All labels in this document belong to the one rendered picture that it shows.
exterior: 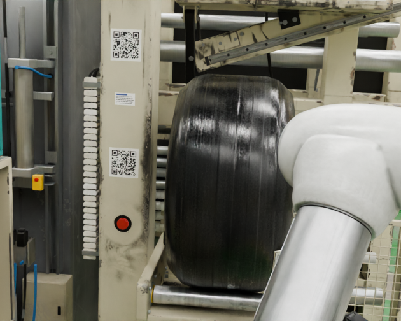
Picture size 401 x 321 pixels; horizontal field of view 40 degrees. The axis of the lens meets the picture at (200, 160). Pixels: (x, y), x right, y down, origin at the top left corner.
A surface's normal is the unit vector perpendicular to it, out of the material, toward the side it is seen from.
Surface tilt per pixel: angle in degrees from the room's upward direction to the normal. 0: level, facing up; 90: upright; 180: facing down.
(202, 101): 37
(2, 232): 90
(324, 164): 57
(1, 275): 90
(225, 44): 90
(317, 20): 90
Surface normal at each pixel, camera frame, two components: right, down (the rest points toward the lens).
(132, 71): -0.09, 0.19
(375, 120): -0.31, -0.66
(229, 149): -0.06, -0.29
